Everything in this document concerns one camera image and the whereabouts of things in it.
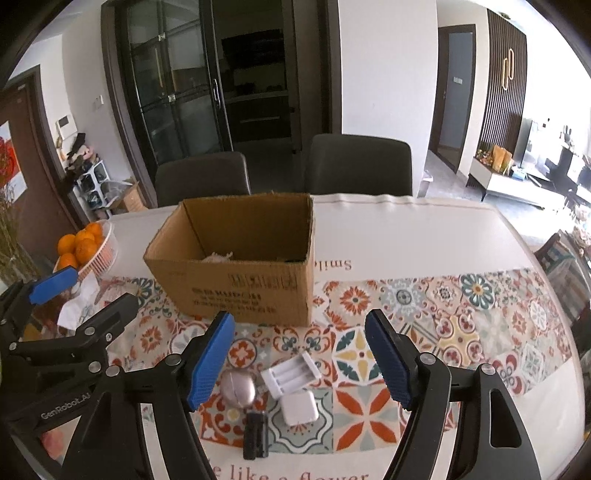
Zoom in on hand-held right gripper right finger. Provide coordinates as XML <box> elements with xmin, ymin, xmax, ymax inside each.
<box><xmin>365</xmin><ymin>309</ymin><xmax>541</xmax><ymax>480</ymax></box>

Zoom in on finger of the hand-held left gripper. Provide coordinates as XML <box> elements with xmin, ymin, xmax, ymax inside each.
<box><xmin>8</xmin><ymin>293</ymin><xmax>139</xmax><ymax>373</ymax></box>
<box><xmin>0</xmin><ymin>265</ymin><xmax>79</xmax><ymax>352</ymax></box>

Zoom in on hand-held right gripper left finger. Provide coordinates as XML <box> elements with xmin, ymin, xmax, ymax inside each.
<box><xmin>62</xmin><ymin>310</ymin><xmax>236</xmax><ymax>480</ymax></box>

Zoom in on grey oval case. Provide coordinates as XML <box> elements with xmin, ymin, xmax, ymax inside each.
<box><xmin>219</xmin><ymin>370</ymin><xmax>258</xmax><ymax>409</ymax></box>

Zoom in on white battery charger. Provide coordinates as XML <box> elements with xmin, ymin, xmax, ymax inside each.
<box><xmin>261</xmin><ymin>351</ymin><xmax>323</xmax><ymax>398</ymax></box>

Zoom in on brown cardboard box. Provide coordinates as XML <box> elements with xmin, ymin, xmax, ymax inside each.
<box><xmin>143</xmin><ymin>193</ymin><xmax>315</xmax><ymax>328</ymax></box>

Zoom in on black ribbed clip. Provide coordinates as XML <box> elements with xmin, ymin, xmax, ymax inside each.
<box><xmin>243</xmin><ymin>411</ymin><xmax>269</xmax><ymax>460</ymax></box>

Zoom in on white cube charger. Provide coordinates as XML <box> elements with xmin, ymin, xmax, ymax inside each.
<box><xmin>281</xmin><ymin>390</ymin><xmax>319</xmax><ymax>428</ymax></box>

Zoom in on person's left forearm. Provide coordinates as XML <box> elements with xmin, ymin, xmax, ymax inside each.
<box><xmin>39</xmin><ymin>422</ymin><xmax>68</xmax><ymax>464</ymax></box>

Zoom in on floral fabric tissue holder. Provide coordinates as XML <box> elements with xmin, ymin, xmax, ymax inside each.
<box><xmin>58</xmin><ymin>272</ymin><xmax>139</xmax><ymax>330</ymax></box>

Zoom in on white slatted fruit basket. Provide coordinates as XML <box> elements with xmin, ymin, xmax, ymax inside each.
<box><xmin>53</xmin><ymin>219</ymin><xmax>118</xmax><ymax>280</ymax></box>

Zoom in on dried pink flower bunch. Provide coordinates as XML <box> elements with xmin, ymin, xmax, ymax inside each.
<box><xmin>0</xmin><ymin>182</ymin><xmax>28</xmax><ymax>259</ymax></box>

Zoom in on patterned tile-print table runner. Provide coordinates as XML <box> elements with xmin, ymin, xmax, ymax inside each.
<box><xmin>28</xmin><ymin>265</ymin><xmax>578</xmax><ymax>455</ymax></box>

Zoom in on brown entrance door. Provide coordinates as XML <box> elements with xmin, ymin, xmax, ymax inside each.
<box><xmin>0</xmin><ymin>76</ymin><xmax>84</xmax><ymax>259</ymax></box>

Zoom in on white shoe rack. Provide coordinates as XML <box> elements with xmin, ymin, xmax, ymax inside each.
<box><xmin>74</xmin><ymin>161</ymin><xmax>114</xmax><ymax>220</ymax></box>

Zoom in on grey plastic bag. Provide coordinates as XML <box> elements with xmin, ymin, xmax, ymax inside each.
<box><xmin>99</xmin><ymin>180</ymin><xmax>134</xmax><ymax>204</ymax></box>

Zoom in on small brown floor box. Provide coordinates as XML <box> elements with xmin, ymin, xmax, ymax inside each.
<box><xmin>122</xmin><ymin>180</ymin><xmax>144</xmax><ymax>213</ymax></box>

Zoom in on red flower picture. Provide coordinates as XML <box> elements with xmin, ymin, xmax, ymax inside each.
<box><xmin>0</xmin><ymin>121</ymin><xmax>28</xmax><ymax>204</ymax></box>

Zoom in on white printed tablecloth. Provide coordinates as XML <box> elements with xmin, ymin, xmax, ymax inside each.
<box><xmin>28</xmin><ymin>194</ymin><xmax>583</xmax><ymax>480</ymax></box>

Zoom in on dark grey dining chair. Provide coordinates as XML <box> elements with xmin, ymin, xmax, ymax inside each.
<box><xmin>154</xmin><ymin>151</ymin><xmax>252</xmax><ymax>208</ymax></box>
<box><xmin>307</xmin><ymin>134</ymin><xmax>414</xmax><ymax>198</ymax></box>

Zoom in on patterned cushion chair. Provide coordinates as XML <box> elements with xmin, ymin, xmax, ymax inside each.
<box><xmin>536</xmin><ymin>233</ymin><xmax>591</xmax><ymax>319</ymax></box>

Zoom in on white low tv cabinet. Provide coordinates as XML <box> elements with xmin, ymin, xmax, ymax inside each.
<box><xmin>467</xmin><ymin>154</ymin><xmax>555</xmax><ymax>204</ymax></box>

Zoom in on yellow paper bags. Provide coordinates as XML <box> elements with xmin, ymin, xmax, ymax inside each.
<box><xmin>492</xmin><ymin>144</ymin><xmax>514</xmax><ymax>174</ymax></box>

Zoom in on dark glass sliding door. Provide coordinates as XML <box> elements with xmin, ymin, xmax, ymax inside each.
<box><xmin>102</xmin><ymin>0</ymin><xmax>342</xmax><ymax>204</ymax></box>

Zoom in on flat screen television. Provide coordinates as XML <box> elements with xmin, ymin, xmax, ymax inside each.
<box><xmin>515</xmin><ymin>117</ymin><xmax>539</xmax><ymax>169</ymax></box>

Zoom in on dark hallway door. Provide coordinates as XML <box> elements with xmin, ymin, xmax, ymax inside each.
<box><xmin>427</xmin><ymin>24</ymin><xmax>477</xmax><ymax>174</ymax></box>

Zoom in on dark slatted wall panel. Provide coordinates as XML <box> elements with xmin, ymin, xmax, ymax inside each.
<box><xmin>478</xmin><ymin>9</ymin><xmax>528</xmax><ymax>153</ymax></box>

